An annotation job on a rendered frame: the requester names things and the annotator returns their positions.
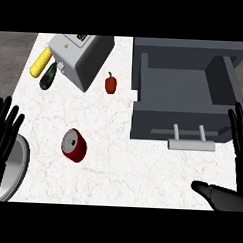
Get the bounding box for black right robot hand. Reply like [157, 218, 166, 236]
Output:
[190, 92, 243, 213]

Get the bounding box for red can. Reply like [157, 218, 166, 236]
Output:
[60, 127, 89, 164]

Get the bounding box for red bell pepper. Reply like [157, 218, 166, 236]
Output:
[104, 71, 119, 95]

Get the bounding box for dark grey open drawer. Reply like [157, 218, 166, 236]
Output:
[129, 51, 243, 145]

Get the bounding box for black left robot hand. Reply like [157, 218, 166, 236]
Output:
[0, 95, 26, 203]

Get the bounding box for pale grey drawer handle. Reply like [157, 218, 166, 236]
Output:
[167, 123, 217, 153]

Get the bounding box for yellow corn cob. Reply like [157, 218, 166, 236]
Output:
[28, 44, 55, 79]

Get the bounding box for grey box appliance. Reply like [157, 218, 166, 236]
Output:
[46, 33, 116, 95]

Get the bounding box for dark grey cabinet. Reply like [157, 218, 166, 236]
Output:
[129, 37, 243, 107]

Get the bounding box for grey round metal sink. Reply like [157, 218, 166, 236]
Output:
[0, 133, 32, 203]

